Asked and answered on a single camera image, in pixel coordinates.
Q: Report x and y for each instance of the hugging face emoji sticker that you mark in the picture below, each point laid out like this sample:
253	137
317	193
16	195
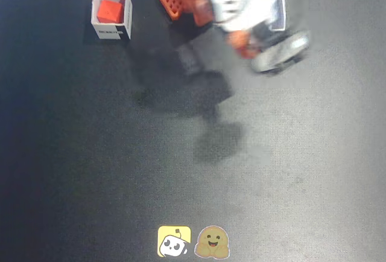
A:
212	242

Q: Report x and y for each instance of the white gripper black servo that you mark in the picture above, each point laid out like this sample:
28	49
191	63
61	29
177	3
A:
242	42

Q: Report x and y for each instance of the black oval wrist camera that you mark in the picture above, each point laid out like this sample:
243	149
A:
280	52

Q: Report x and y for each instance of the white open cardboard box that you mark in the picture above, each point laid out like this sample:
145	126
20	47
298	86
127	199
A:
108	31
279	11

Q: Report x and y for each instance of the yellow robot face sticker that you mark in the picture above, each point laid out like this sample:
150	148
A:
169	235

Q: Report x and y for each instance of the red cube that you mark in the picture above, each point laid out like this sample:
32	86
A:
109	11

